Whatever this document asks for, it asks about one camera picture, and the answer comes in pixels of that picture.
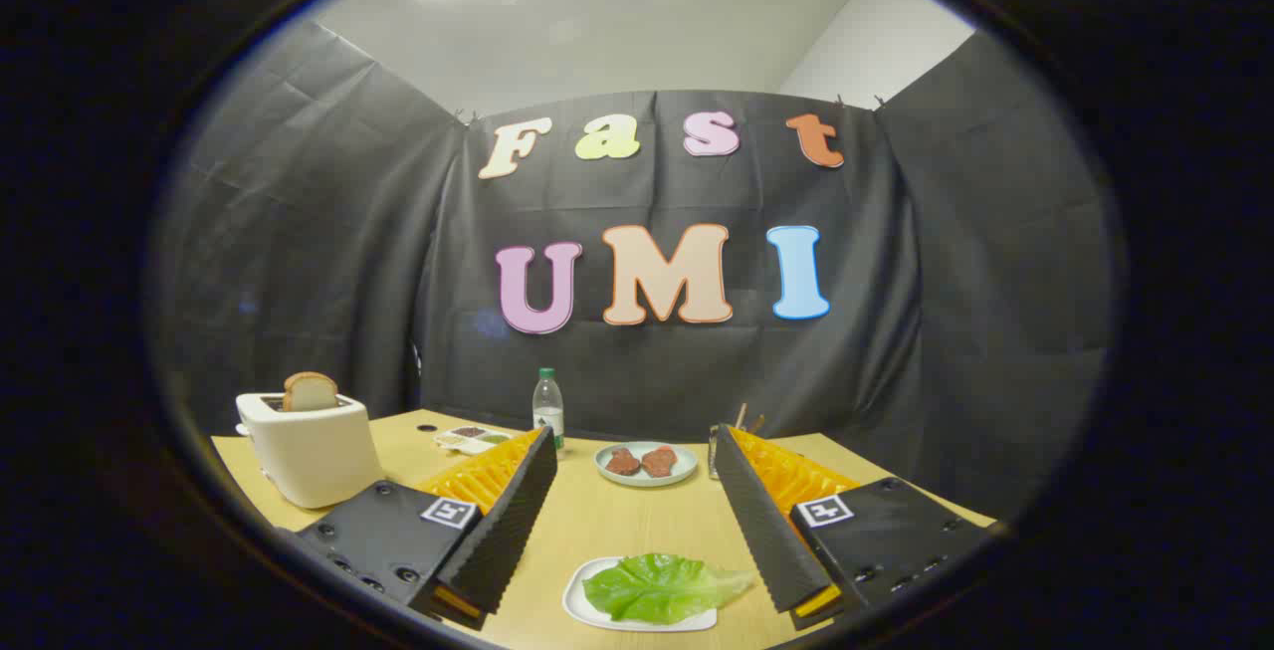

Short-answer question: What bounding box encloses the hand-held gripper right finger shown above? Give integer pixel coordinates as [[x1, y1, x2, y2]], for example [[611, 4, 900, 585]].
[[713, 423, 996, 632]]

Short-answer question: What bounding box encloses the green lettuce leaf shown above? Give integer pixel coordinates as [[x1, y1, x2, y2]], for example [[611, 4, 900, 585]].
[[583, 552, 757, 624]]

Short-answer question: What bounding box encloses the white divided condiment tray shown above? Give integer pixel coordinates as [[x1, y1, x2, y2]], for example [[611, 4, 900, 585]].
[[433, 425, 514, 456]]

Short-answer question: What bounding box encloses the toasted bread slice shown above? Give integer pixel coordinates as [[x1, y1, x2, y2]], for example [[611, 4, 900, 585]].
[[283, 371, 340, 413]]

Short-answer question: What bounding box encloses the cream white toaster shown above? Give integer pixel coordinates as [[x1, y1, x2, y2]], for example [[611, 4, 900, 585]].
[[235, 391, 385, 510]]

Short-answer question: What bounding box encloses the white square plate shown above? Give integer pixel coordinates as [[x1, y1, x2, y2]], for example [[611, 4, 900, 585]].
[[562, 556, 720, 633]]

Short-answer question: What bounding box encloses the pale green round plate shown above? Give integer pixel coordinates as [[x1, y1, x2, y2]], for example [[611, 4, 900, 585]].
[[594, 441, 700, 488]]

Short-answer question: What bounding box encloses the clear plastic water bottle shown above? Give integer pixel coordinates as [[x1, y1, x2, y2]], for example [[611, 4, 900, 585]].
[[532, 367, 565, 452]]

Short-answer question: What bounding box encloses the black backdrop cloth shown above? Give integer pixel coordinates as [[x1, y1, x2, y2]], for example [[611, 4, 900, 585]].
[[149, 18, 1116, 522]]

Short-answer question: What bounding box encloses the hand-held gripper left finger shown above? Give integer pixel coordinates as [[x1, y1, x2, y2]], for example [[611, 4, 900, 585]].
[[297, 426, 559, 631]]

